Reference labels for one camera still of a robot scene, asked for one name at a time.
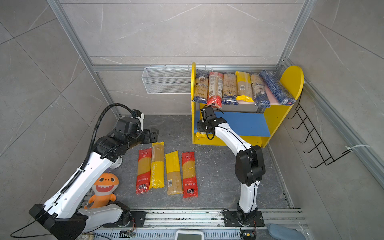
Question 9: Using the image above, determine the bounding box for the white digital scale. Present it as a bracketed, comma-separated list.
[175, 230, 205, 240]

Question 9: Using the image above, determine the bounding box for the plain yellow top spaghetti bag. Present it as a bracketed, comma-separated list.
[166, 151, 183, 196]

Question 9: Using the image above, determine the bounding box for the yellow pink blue wooden shelf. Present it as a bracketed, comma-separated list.
[191, 66, 304, 148]

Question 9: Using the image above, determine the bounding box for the blue grey cloth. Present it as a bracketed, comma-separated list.
[268, 224, 306, 240]

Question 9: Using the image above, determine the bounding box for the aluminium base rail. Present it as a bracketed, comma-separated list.
[74, 209, 313, 240]

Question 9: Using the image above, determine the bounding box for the dark blue end spaghetti bag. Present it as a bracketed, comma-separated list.
[222, 73, 238, 106]

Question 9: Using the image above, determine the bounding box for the left black cable conduit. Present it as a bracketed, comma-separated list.
[58, 103, 136, 196]

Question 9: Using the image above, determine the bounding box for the blue Sankara spaghetti bag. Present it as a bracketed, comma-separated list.
[192, 70, 209, 104]

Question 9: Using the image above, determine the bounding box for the white wire mesh basket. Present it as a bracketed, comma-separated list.
[142, 66, 192, 95]

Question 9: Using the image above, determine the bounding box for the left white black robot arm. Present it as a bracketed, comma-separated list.
[29, 117, 159, 240]

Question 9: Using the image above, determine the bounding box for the red label spaghetti bag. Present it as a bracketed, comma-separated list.
[207, 72, 223, 109]

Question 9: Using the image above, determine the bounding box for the blue trim spaghetti bag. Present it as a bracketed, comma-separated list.
[250, 72, 271, 108]

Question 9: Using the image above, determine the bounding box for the yellow Pastatime spaghetti bag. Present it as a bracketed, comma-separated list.
[195, 132, 207, 138]

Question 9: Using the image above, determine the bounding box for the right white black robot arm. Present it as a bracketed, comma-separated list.
[197, 106, 266, 226]

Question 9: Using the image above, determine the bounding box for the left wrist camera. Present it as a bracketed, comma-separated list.
[133, 110, 145, 131]

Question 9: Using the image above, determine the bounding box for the orange plush toy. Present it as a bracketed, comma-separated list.
[84, 173, 119, 209]

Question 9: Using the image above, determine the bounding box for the blue Barilla spaghetti box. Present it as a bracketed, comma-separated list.
[259, 70, 296, 106]

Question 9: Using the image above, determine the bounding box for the yellow end spaghetti bag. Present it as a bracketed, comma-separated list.
[236, 71, 254, 103]

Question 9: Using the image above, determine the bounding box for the black wire hook rack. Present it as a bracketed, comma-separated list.
[288, 95, 353, 169]

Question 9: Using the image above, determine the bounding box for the yellow label spaghetti bag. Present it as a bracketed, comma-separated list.
[149, 142, 165, 189]

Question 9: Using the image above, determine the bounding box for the thin red spaghetti bag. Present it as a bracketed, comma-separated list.
[182, 152, 198, 199]

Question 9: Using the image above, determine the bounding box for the white analog alarm clock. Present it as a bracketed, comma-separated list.
[110, 157, 123, 169]

